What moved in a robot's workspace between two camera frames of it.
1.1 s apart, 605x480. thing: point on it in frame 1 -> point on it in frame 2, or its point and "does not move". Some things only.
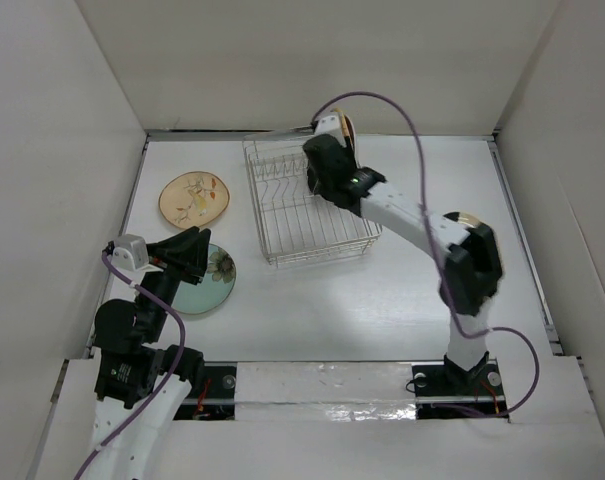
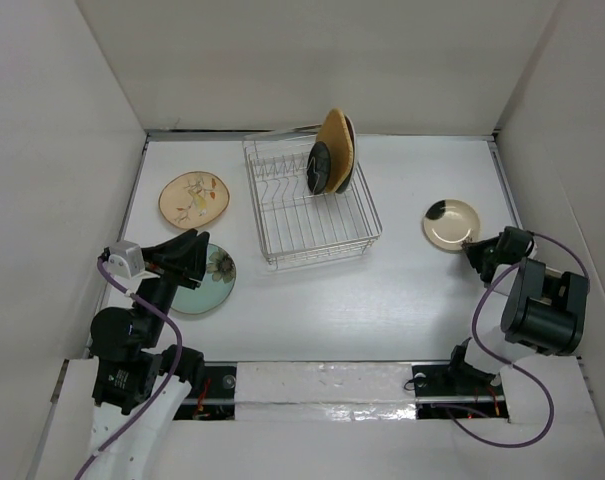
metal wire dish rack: [297, 226] does not move
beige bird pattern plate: [193, 199] does not move
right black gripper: [350, 154] -> [472, 249]
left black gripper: [183, 254] does not move
